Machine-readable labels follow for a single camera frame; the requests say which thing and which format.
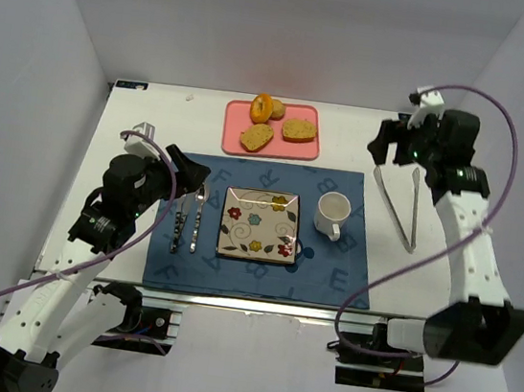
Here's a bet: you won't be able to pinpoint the herb bread slice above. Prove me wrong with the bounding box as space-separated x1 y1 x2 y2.
239 124 274 152
281 118 318 144

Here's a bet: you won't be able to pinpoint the silver metal tongs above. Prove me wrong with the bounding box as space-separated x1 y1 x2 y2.
372 166 421 254

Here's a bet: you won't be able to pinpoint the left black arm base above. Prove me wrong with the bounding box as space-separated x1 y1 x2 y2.
89 282 182 357

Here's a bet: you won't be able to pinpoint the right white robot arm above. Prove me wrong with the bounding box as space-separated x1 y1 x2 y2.
368 109 524 366

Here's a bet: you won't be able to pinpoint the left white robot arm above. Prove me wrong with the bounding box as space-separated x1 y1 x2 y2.
0 136 210 392

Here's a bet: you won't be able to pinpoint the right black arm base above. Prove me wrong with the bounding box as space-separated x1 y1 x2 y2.
326 322 425 392

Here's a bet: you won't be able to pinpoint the orange glazed bread roll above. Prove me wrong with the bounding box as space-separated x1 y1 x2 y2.
249 93 273 124

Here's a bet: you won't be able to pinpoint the small round bread bun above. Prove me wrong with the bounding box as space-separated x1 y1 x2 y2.
270 99 286 121

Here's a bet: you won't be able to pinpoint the silver spoon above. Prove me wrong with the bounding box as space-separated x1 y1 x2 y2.
189 183 210 254

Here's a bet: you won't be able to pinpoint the silver knife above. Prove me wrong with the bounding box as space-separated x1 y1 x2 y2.
169 194 194 254

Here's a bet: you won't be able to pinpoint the blue letter-print placemat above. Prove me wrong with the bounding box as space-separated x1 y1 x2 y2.
143 153 370 310

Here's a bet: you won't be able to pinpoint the pink plastic tray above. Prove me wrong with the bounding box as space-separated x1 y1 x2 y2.
219 94 327 167

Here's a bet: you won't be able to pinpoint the square floral ceramic plate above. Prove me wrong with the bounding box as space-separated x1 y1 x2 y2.
216 187 300 265

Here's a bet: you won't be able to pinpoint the white ceramic mug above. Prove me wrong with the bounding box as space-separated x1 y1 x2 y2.
313 192 352 242

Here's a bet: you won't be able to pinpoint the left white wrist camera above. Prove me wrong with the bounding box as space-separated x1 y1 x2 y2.
121 134 160 159

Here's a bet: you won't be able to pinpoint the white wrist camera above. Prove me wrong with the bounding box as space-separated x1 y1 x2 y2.
121 134 160 159
407 86 445 129

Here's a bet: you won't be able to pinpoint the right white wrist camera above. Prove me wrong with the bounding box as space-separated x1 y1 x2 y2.
407 86 445 129

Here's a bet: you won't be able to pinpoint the aluminium table frame rail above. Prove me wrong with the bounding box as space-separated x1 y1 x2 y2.
30 266 440 344

